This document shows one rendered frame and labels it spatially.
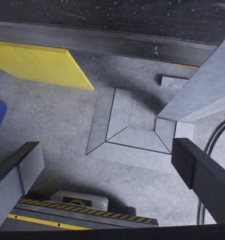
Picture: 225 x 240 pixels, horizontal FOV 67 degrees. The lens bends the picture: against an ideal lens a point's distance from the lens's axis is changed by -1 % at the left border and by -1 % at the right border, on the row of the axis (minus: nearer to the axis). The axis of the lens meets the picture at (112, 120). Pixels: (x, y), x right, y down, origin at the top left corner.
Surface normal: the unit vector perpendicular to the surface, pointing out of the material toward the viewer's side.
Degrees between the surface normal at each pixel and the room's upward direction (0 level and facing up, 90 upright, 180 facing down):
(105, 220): 0
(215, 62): 90
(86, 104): 0
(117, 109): 7
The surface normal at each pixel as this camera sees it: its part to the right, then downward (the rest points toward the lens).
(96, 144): -0.29, -0.16
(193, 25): -0.20, 0.97
